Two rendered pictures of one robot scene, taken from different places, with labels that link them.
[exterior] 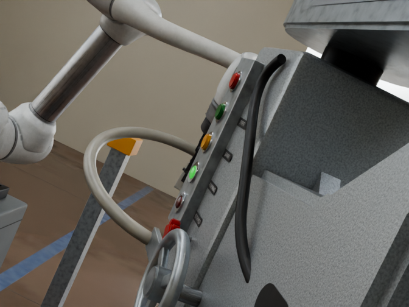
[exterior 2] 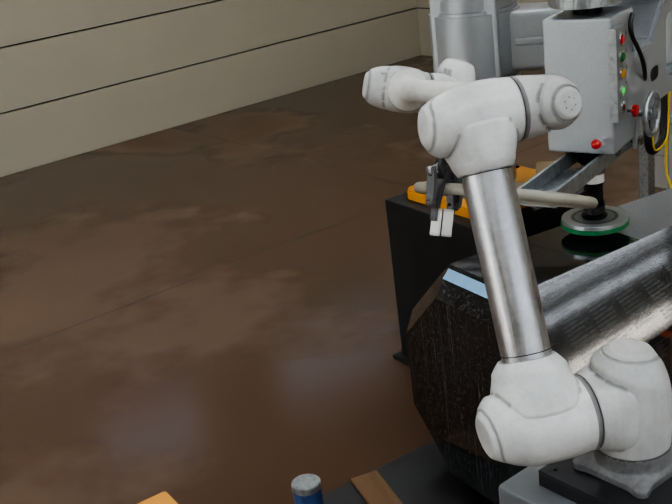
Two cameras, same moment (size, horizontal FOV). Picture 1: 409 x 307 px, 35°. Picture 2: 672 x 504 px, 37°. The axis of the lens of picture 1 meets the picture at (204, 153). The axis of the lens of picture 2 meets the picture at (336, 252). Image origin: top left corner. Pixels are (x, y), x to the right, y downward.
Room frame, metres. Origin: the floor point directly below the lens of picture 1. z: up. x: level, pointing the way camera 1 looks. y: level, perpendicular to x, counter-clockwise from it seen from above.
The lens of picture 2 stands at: (3.60, 1.72, 2.08)
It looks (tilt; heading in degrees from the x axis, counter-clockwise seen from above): 21 degrees down; 230
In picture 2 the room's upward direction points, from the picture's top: 8 degrees counter-clockwise
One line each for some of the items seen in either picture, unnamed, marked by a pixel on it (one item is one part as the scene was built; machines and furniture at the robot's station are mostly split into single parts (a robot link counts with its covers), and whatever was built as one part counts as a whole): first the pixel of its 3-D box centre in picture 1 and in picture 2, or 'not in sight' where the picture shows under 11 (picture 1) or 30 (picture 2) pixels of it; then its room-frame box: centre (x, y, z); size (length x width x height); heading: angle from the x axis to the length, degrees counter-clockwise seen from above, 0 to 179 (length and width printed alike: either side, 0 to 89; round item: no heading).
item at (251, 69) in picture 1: (216, 146); (617, 73); (0.99, -0.01, 1.37); 0.08 x 0.03 x 0.28; 14
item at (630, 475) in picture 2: not in sight; (638, 448); (2.02, 0.70, 0.87); 0.22 x 0.18 x 0.06; 176
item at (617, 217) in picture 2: not in sight; (594, 217); (0.95, -0.14, 0.87); 0.21 x 0.21 x 0.01
